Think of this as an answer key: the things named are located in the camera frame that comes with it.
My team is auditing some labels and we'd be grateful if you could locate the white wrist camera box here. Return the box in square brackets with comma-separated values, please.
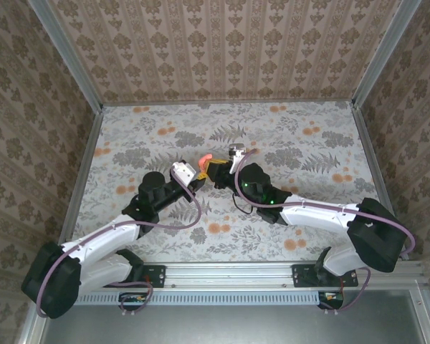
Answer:
[228, 143, 247, 176]
[170, 161, 197, 184]

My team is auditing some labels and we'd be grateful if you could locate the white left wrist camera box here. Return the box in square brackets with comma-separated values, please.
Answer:
[170, 161, 197, 184]

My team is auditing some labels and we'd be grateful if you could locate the aluminium table side rail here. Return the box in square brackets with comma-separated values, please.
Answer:
[52, 105, 105, 262]
[353, 103, 409, 261]

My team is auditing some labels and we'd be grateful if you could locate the grey metal sheet panel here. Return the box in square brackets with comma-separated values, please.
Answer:
[42, 290, 427, 344]

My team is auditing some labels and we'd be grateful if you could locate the floral print tablecloth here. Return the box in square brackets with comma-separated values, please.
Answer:
[55, 100, 404, 264]

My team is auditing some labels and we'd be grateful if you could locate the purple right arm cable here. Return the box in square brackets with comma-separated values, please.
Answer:
[232, 149, 416, 312]

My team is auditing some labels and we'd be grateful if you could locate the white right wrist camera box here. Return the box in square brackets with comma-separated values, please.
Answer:
[228, 143, 247, 176]

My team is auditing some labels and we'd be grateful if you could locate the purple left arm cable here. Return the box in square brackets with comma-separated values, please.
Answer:
[35, 173, 204, 320]

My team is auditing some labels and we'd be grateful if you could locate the black controller board box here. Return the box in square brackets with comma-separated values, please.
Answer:
[317, 290, 345, 311]
[118, 292, 148, 312]

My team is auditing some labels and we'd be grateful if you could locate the grey slotted cable duct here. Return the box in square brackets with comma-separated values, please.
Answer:
[75, 292, 323, 306]

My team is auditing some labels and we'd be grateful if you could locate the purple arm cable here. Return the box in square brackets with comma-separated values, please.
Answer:
[232, 149, 416, 312]
[35, 173, 204, 320]

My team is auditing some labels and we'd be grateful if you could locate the aluminium frame post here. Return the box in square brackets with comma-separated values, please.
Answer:
[350, 0, 426, 110]
[27, 0, 105, 114]

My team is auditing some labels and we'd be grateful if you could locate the aluminium frame bar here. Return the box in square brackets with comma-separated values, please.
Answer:
[16, 311, 47, 344]
[409, 286, 430, 344]

